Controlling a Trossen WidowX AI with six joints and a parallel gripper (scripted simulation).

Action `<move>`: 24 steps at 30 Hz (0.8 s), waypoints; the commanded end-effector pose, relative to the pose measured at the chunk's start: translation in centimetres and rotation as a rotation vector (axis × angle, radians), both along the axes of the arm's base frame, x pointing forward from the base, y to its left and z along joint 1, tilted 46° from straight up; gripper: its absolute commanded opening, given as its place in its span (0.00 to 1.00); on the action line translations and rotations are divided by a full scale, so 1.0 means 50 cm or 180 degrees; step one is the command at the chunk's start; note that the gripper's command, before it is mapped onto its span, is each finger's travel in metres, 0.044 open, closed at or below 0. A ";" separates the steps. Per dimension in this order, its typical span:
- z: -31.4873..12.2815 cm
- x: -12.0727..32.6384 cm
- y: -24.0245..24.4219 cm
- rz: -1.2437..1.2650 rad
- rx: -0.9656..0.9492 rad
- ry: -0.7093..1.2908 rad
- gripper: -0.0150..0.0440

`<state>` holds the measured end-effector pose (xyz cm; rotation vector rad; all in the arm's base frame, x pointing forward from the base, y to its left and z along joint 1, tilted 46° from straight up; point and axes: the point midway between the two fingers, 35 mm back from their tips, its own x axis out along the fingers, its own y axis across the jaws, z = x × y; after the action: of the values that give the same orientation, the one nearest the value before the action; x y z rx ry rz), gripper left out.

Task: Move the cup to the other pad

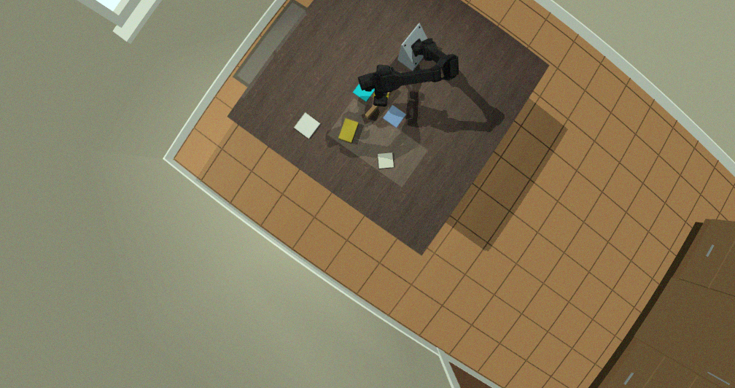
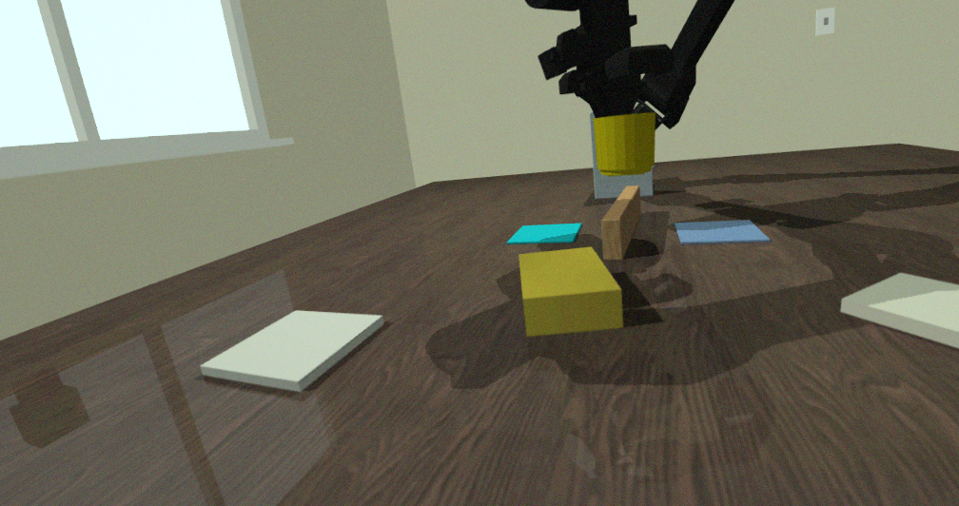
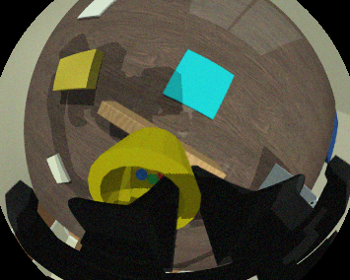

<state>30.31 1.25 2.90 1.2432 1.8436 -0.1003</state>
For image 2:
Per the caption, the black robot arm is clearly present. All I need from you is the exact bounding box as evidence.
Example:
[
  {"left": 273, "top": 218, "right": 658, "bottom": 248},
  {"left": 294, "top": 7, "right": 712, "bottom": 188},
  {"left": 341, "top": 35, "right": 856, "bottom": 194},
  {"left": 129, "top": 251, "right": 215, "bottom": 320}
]
[{"left": 525, "top": 0, "right": 734, "bottom": 131}]

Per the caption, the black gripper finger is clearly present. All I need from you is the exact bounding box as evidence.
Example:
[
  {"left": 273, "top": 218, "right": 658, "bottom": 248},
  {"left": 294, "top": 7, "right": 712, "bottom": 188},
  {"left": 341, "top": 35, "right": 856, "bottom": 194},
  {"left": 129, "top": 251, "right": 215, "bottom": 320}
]
[
  {"left": 575, "top": 90, "right": 605, "bottom": 118},
  {"left": 591, "top": 81, "right": 647, "bottom": 117}
]

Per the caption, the tan wooden bar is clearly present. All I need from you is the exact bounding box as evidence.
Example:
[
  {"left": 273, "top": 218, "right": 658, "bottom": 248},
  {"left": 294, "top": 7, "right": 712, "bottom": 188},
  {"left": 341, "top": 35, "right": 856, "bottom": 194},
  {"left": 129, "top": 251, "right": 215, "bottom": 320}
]
[{"left": 601, "top": 185, "right": 641, "bottom": 260}]

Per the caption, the yellow cup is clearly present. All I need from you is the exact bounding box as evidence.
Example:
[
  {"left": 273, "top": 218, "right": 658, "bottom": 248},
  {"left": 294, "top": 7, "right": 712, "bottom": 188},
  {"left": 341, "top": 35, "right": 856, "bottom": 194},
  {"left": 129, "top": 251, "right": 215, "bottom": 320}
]
[{"left": 594, "top": 112, "right": 656, "bottom": 176}]

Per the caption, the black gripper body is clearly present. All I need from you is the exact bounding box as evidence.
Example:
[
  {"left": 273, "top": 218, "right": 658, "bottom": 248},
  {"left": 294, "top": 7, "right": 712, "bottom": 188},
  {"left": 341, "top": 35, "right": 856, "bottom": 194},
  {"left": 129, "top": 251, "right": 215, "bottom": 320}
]
[{"left": 558, "top": 6, "right": 675, "bottom": 94}]

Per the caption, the yellow block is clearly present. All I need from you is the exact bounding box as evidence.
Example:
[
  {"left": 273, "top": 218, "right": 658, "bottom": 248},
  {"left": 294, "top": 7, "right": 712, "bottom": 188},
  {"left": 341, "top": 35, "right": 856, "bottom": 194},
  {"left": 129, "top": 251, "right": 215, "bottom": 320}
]
[{"left": 519, "top": 247, "right": 623, "bottom": 337}]

